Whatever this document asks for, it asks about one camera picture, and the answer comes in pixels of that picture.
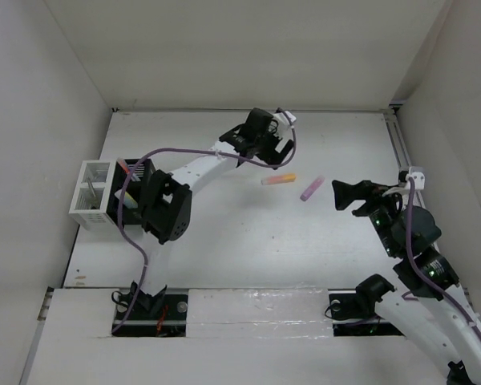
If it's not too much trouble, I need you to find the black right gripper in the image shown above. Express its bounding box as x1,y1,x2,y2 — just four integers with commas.
331,177,407,257

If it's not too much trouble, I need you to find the orange yellow highlighter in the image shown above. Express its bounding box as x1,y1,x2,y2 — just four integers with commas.
261,173,297,185

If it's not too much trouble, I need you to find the pink purple highlighter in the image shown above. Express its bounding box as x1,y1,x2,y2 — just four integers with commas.
300,176,325,201

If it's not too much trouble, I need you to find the red highlighter pen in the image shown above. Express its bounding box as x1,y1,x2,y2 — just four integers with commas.
117,158,140,182

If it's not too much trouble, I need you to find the orange highlighter pen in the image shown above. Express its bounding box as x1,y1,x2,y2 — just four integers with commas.
116,158,132,174

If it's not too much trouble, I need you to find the jar of paper clips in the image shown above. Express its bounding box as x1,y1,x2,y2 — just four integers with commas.
89,170,107,183

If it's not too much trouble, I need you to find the green highlighter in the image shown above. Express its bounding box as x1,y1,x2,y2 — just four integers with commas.
114,190,126,200

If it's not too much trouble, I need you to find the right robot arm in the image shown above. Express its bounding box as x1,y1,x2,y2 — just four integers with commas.
325,171,481,384

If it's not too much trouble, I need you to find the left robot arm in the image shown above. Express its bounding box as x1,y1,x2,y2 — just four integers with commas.
135,108,297,318

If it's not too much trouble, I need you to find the black slotted container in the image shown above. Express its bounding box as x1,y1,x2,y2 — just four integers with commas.
106,159,156,225

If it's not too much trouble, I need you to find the white slotted container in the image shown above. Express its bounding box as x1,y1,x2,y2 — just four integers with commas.
69,160,116,232

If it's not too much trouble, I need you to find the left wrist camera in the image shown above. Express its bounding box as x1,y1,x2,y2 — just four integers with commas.
273,109,297,132

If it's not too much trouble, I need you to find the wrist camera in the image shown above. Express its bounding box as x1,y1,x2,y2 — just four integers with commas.
398,166,426,191
273,109,297,132

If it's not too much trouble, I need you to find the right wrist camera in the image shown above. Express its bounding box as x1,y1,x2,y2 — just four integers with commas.
398,166,426,191

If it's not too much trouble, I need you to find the aluminium rail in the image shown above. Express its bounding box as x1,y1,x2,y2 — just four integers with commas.
384,104,450,278

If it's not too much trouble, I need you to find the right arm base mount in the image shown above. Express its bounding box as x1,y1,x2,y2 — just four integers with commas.
324,274,408,337

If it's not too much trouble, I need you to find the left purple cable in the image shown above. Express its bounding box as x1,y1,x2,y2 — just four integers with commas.
111,107,298,334

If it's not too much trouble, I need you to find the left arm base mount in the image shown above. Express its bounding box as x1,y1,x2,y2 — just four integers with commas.
111,282,188,338

